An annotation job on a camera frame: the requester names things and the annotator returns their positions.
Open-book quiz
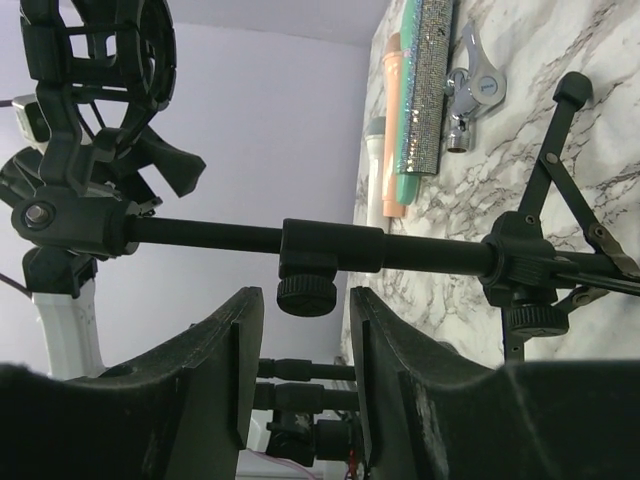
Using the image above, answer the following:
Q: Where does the mint green microphone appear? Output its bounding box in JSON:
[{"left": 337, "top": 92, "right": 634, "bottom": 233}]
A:
[{"left": 395, "top": 1, "right": 425, "bottom": 206}]

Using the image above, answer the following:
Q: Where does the black shock mount tripod stand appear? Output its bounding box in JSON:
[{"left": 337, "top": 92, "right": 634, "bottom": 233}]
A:
[{"left": 12, "top": 1, "right": 639, "bottom": 347}]

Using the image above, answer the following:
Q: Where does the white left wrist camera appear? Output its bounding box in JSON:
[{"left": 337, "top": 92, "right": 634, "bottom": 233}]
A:
[{"left": 11, "top": 94, "right": 51, "bottom": 150}]

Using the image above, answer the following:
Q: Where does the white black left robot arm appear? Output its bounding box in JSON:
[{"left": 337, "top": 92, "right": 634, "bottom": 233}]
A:
[{"left": 1, "top": 147, "right": 162, "bottom": 380}]

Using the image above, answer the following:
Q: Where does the chrome metal pipe fitting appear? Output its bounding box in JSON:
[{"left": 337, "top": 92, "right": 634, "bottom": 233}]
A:
[{"left": 446, "top": 20, "right": 507, "bottom": 153}]

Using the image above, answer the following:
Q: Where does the pink microphone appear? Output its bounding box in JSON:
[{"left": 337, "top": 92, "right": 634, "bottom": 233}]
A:
[{"left": 382, "top": 32, "right": 406, "bottom": 218}]

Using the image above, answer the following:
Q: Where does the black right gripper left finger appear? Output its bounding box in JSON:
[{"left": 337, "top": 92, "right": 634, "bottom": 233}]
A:
[{"left": 1, "top": 287, "right": 264, "bottom": 479}]

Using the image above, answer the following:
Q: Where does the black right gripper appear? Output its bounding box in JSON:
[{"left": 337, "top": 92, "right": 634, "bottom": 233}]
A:
[{"left": 246, "top": 359, "right": 367, "bottom": 479}]

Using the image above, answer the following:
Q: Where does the glitter microphone silver mesh head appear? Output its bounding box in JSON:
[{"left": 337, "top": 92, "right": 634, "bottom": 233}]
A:
[{"left": 413, "top": 0, "right": 453, "bottom": 176}]

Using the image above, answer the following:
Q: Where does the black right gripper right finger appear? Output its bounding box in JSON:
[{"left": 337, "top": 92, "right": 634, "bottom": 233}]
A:
[{"left": 350, "top": 287, "right": 639, "bottom": 479}]

